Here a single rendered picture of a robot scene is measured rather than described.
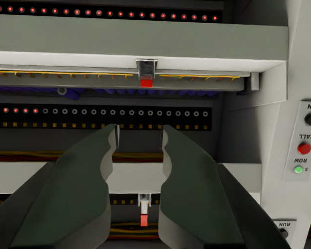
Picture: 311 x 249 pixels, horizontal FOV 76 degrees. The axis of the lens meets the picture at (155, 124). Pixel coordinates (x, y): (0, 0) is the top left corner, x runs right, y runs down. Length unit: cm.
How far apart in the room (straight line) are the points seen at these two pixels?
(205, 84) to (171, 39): 10
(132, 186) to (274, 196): 22
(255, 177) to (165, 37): 24
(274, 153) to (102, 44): 28
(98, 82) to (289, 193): 34
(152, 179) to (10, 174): 21
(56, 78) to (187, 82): 21
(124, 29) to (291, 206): 36
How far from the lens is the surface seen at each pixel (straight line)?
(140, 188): 31
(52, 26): 29
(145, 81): 20
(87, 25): 28
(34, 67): 34
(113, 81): 33
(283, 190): 38
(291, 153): 35
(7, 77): 39
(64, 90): 38
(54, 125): 48
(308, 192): 41
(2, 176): 37
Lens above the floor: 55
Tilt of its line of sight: 16 degrees up
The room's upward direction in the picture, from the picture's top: 178 degrees counter-clockwise
